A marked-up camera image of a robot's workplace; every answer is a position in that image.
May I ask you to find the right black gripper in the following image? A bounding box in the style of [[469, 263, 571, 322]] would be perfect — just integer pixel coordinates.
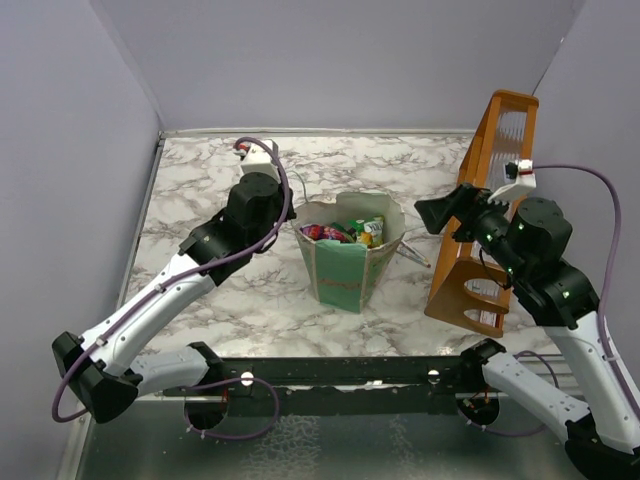
[[415, 180, 528, 278]]

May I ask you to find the green yellow Fox's candy bag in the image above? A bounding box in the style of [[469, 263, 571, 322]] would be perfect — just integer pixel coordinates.
[[347, 215, 385, 248]]

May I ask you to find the green paper gift bag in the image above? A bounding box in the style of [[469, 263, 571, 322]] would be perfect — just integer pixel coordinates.
[[292, 192, 405, 313]]

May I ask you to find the purple Fox's candy bag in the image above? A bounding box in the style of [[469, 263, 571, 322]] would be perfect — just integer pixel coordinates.
[[299, 223, 355, 243]]

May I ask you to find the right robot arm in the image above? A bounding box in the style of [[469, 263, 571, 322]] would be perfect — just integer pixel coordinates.
[[415, 183, 639, 479]]

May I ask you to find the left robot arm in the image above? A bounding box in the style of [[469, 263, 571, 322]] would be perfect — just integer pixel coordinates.
[[52, 172, 295, 424]]

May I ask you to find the purple capped marker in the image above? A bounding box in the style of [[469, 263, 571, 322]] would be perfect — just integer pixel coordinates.
[[396, 241, 431, 268]]

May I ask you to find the wooden rack with clear slats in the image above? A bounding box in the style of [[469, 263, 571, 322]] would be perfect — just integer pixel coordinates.
[[422, 90, 539, 338]]

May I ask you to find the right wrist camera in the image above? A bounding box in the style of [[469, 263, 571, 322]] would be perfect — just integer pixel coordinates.
[[489, 159, 537, 204]]

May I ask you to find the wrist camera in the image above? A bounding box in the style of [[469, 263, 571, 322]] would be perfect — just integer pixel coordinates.
[[236, 142, 279, 181], [489, 159, 537, 204]]

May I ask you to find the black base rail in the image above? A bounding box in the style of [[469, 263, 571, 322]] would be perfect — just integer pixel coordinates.
[[169, 339, 505, 417]]

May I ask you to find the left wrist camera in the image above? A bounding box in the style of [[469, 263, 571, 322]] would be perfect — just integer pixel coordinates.
[[236, 142, 279, 181]]

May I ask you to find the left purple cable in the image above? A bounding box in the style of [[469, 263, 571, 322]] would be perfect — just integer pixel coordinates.
[[51, 136, 294, 441]]

